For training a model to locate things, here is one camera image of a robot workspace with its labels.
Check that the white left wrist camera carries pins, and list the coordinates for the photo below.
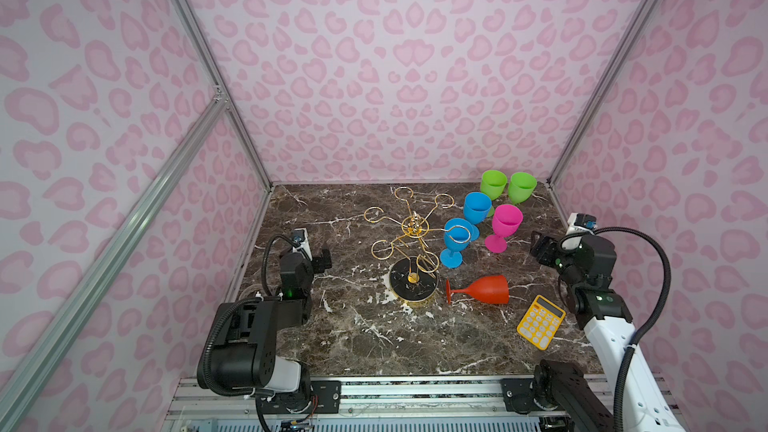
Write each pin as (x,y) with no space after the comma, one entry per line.
(299,237)

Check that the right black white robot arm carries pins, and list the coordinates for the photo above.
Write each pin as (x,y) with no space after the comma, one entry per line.
(584,261)

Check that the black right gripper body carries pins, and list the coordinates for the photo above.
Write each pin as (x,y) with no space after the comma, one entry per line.
(551,256)

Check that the lime green wine glass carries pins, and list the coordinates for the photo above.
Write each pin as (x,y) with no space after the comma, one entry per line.
(493,184)
(521,186)

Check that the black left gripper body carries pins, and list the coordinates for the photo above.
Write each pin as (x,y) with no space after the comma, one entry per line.
(317,265)

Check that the aluminium enclosure frame strut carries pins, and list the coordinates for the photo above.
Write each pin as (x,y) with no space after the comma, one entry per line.
(129,192)

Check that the gold wire wine glass rack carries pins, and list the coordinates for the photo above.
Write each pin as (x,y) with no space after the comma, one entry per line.
(413,278)

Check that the yellow calculator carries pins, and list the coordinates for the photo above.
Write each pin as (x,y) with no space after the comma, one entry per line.
(540,322)

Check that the red wine glass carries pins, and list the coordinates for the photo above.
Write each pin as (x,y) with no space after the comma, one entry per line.
(489,289)

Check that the blue wine glass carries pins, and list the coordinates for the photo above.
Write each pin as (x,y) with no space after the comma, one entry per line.
(457,237)
(476,208)

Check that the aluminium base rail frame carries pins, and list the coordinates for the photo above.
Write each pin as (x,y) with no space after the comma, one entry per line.
(395,403)

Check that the magenta wine glass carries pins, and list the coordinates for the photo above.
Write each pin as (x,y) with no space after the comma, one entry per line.
(505,222)

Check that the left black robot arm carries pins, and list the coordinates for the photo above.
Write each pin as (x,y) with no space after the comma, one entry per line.
(240,353)

